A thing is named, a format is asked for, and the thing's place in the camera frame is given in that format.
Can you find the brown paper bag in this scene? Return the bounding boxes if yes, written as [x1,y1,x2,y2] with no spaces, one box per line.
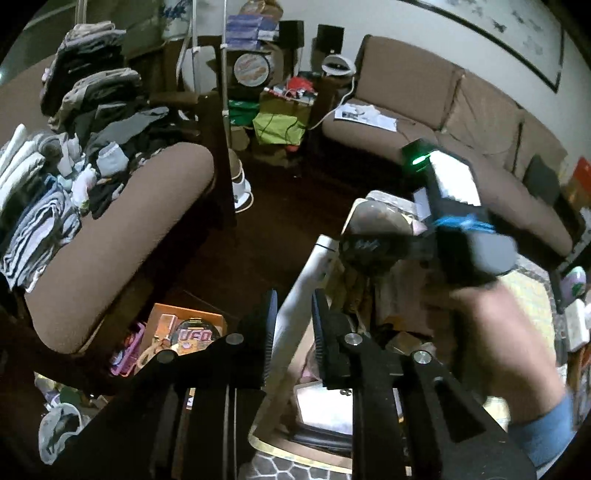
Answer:
[238,0,284,17]

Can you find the white round device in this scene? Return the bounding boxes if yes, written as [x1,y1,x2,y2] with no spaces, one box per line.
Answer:
[322,54,357,75]

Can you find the brown armchair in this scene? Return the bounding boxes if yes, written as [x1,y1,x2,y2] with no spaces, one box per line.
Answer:
[0,55,215,356]

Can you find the white tube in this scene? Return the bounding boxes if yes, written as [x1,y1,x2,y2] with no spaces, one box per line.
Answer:
[263,234,338,402]

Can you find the person's right forearm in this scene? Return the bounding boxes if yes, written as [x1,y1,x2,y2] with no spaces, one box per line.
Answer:
[508,392,580,469]

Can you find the cardboard box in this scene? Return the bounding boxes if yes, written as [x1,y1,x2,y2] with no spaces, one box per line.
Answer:
[249,191,513,462]

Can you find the black speaker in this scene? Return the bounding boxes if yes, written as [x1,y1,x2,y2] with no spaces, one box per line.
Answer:
[316,24,345,56]
[278,21,305,49]

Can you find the dark wooden side table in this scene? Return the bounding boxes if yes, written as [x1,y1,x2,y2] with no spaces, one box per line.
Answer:
[148,34,236,227]

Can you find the purple egg-shaped container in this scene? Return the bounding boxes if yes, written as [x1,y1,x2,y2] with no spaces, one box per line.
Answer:
[561,265,589,303]

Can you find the dark grey cushion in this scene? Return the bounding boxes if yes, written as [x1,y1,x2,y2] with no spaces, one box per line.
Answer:
[524,154,561,204]

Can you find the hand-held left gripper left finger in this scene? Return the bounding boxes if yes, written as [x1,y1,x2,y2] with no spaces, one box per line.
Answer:
[51,290,279,480]

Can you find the round printed tin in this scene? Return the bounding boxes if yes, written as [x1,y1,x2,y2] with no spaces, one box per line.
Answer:
[233,52,272,88]

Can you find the bright green bag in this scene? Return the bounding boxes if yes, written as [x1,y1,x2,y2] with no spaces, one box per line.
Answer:
[253,111,308,146]

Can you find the white tissue box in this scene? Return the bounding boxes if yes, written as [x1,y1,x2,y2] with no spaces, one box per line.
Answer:
[563,300,591,354]

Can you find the pink plastic toy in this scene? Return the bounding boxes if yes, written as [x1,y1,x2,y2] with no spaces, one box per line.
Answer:
[111,323,146,377]

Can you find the framed ink painting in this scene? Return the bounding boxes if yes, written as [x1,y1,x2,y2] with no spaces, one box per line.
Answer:
[402,0,565,93]

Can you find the printed papers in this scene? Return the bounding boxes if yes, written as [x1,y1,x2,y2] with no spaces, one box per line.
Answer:
[333,104,398,130]

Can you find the stack of blue packs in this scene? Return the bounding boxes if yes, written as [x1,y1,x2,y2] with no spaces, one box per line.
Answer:
[226,14,280,49]

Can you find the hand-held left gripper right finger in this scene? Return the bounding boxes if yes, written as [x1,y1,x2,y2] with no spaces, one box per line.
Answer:
[312,291,536,480]

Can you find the person's right hand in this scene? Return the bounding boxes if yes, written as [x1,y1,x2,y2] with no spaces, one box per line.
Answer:
[422,277,571,428]

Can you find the grey cloth bag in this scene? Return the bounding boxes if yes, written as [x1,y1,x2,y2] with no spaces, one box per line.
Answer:
[38,401,84,464]

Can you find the red white toy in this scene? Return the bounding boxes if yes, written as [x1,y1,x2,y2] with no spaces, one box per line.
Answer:
[272,76,319,100]

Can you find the brown sofa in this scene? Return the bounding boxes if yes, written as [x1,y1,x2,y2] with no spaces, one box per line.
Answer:
[321,34,578,259]

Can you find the pile of folded clothes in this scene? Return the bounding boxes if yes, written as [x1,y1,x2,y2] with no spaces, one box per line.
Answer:
[0,21,199,294]

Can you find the white pole rack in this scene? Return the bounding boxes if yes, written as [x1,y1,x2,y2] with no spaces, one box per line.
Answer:
[178,0,232,153]

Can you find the orange box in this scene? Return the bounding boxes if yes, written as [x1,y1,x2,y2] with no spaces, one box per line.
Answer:
[134,302,228,374]

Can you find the red gift box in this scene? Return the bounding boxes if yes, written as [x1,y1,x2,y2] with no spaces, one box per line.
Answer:
[566,157,591,199]

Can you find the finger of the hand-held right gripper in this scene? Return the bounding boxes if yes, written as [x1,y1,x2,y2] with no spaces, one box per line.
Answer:
[341,233,439,266]

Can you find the yellow checked cloth desktop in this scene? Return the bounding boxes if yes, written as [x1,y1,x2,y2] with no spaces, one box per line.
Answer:
[249,256,561,480]

